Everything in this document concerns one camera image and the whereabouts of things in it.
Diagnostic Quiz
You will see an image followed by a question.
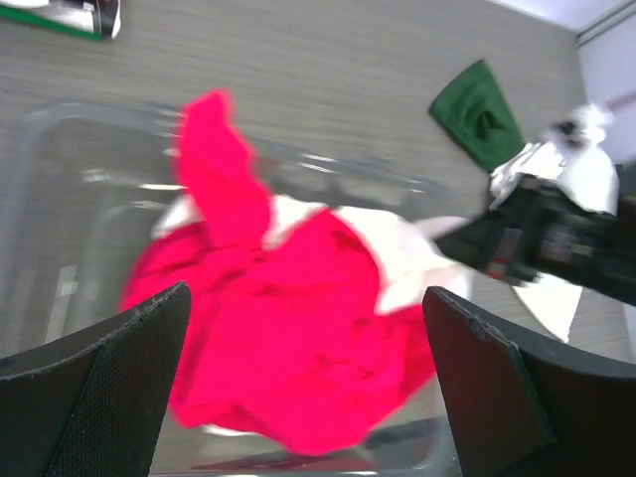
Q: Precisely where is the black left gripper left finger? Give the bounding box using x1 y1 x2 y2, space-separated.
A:
1 283 191 477

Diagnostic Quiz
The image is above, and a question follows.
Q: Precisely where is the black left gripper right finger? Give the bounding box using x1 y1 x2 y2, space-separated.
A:
422 287 635 476

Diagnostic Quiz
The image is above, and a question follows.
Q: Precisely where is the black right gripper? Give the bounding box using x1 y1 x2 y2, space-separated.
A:
435 174 635 303

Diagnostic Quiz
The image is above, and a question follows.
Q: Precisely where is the white and green raglan shirt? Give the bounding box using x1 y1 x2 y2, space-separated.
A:
429 61 619 342

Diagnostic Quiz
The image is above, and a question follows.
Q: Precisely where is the white t shirt in bin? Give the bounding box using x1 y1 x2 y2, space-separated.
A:
150 194 473 314

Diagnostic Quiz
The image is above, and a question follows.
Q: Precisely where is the red t shirt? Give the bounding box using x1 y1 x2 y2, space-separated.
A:
120 90 434 455

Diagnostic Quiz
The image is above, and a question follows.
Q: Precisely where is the clear plastic bin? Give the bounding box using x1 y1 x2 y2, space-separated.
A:
1 102 461 476

